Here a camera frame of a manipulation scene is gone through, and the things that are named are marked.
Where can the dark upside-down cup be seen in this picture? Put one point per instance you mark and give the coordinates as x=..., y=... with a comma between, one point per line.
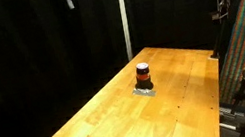
x=144, y=82

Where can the white vertical pole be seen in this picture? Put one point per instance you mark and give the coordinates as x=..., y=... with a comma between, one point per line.
x=124, y=17

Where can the small white tag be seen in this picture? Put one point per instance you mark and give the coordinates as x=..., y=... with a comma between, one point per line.
x=70, y=4

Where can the small grey base plate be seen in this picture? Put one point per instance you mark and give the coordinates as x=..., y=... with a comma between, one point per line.
x=141, y=93

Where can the aluminium rail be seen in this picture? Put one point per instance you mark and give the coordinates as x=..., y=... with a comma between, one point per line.
x=231, y=117

